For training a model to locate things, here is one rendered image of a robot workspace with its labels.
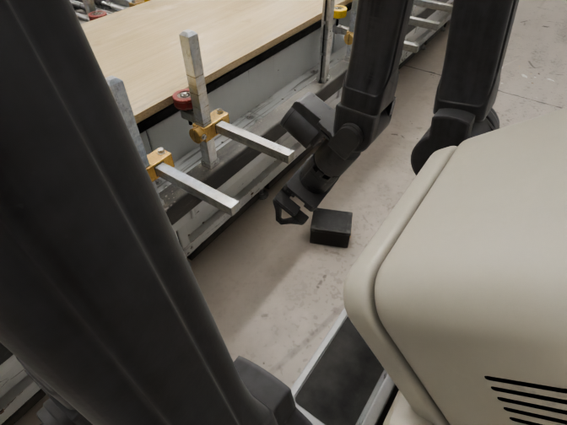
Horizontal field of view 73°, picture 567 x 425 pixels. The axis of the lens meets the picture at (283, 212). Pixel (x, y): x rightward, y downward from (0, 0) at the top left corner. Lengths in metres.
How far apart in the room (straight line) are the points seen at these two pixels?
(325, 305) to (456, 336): 1.56
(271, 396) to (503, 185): 0.18
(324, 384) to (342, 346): 0.06
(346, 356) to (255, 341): 1.18
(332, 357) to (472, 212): 0.32
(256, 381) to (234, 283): 1.61
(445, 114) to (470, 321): 0.29
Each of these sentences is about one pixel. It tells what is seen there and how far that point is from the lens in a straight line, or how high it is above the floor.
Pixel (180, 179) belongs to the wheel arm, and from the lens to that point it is 1.06.
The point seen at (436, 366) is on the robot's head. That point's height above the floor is 1.30.
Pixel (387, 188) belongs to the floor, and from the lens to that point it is 2.34.
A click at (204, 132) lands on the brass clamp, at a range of 1.22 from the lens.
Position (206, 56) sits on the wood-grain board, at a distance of 1.58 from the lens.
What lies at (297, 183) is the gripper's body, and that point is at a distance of 0.65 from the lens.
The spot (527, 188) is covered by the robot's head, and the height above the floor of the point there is 1.37.
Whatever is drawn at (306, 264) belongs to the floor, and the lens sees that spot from 1.89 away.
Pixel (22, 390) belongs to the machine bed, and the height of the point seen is 0.16.
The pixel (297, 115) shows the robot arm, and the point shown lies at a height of 1.21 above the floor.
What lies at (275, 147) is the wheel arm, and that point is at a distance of 1.13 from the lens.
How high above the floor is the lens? 1.52
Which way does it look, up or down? 46 degrees down
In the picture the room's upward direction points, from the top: straight up
